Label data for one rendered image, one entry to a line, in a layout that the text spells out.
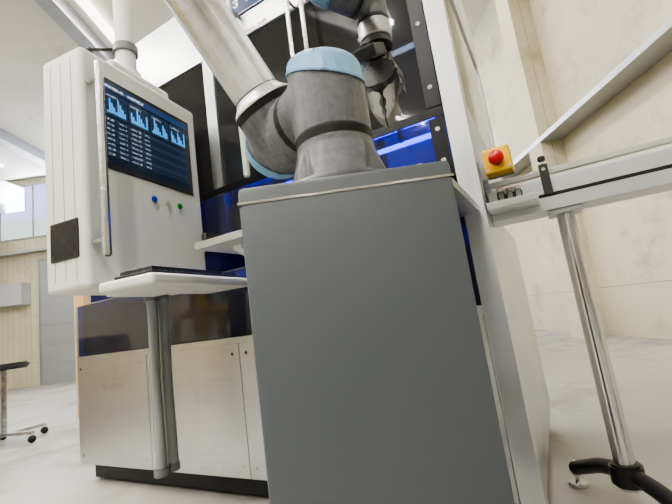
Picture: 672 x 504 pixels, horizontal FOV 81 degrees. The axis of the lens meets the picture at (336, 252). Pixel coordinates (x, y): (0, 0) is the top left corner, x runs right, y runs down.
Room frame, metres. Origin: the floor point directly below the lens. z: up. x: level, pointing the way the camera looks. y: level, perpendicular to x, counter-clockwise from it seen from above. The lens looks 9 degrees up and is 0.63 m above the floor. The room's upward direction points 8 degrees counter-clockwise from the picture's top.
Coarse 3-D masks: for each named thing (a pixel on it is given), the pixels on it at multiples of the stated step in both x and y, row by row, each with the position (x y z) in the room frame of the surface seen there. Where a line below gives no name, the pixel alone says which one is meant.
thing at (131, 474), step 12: (96, 468) 2.07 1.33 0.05; (108, 468) 2.03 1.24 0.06; (120, 468) 1.98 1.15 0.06; (132, 468) 1.94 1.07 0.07; (132, 480) 1.94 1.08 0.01; (144, 480) 1.90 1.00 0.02; (156, 480) 1.86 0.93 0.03; (168, 480) 1.82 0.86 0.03; (180, 480) 1.79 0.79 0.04; (192, 480) 1.75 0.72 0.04; (204, 480) 1.72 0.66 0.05; (216, 480) 1.69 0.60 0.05; (228, 480) 1.66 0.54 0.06; (240, 480) 1.63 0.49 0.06; (252, 480) 1.60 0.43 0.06; (264, 480) 1.57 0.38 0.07; (240, 492) 1.63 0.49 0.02; (252, 492) 1.60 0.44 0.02; (264, 492) 1.58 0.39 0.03
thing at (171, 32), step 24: (264, 0) 1.39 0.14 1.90; (456, 0) 1.54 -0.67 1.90; (168, 24) 1.65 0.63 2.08; (240, 24) 1.45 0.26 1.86; (264, 24) 1.40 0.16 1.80; (144, 48) 1.74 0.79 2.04; (168, 48) 1.66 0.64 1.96; (192, 48) 1.59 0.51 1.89; (144, 72) 1.74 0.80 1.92; (168, 72) 1.66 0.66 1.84; (216, 120) 1.54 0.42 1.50; (408, 120) 1.17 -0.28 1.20; (216, 144) 1.55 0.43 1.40; (480, 144) 1.30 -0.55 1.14; (216, 168) 1.55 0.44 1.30; (216, 192) 1.56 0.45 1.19
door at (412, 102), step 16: (400, 0) 1.15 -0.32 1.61; (320, 16) 1.29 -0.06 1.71; (336, 16) 1.26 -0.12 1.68; (400, 16) 1.16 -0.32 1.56; (320, 32) 1.30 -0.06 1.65; (336, 32) 1.27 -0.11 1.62; (352, 32) 1.24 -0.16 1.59; (400, 32) 1.16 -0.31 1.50; (352, 48) 1.24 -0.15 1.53; (400, 48) 1.17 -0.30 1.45; (400, 64) 1.17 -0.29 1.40; (416, 64) 1.15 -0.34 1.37; (416, 80) 1.15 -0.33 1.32; (400, 96) 1.18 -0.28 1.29; (416, 96) 1.16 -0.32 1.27; (416, 112) 1.16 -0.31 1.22
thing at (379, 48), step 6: (372, 42) 0.72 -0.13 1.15; (378, 42) 0.75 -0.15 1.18; (360, 48) 0.73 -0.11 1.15; (366, 48) 0.72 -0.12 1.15; (372, 48) 0.72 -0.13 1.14; (378, 48) 0.74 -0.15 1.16; (384, 48) 0.79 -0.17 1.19; (354, 54) 0.73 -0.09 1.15; (360, 54) 0.73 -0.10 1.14; (366, 54) 0.73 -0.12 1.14; (372, 54) 0.72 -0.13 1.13; (378, 54) 0.75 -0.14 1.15; (360, 60) 0.74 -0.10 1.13; (366, 60) 0.74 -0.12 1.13
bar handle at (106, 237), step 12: (96, 60) 1.06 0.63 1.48; (96, 72) 1.06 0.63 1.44; (96, 84) 1.06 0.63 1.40; (96, 96) 1.06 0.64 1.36; (96, 108) 1.06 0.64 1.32; (96, 120) 1.06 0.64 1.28; (108, 180) 1.07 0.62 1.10; (108, 192) 1.07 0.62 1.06; (108, 204) 1.07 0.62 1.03; (108, 216) 1.07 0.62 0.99; (108, 228) 1.07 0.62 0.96; (96, 240) 1.08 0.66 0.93; (108, 240) 1.07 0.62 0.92; (108, 252) 1.06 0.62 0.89
